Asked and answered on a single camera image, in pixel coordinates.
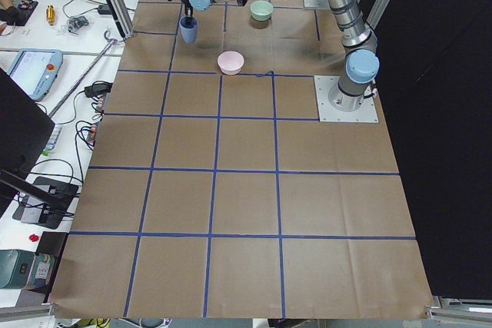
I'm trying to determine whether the black monitor base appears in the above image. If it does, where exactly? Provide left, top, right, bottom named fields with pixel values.
left=12, top=176, right=79, bottom=230

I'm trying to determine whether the pink bowl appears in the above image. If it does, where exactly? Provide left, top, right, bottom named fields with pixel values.
left=217, top=51, right=244, bottom=75

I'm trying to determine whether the green box device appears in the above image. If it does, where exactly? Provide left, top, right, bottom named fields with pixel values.
left=0, top=250, right=35, bottom=289

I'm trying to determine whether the blue teach pendant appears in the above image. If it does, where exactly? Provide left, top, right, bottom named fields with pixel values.
left=7, top=48, right=63, bottom=102

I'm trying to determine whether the black power adapter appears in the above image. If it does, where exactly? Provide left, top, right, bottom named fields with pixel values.
left=97, top=4, right=111, bottom=15

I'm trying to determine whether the blue cup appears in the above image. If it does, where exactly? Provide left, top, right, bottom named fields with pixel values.
left=179, top=16, right=198, bottom=44

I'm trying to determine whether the yellow metal cylinder tool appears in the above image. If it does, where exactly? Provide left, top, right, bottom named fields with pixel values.
left=45, top=5, right=55, bottom=26

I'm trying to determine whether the black monitor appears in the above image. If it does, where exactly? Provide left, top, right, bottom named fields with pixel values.
left=0, top=68, right=57, bottom=217

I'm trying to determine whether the green bowl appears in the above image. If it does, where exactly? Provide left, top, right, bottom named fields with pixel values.
left=249, top=0, right=274, bottom=22

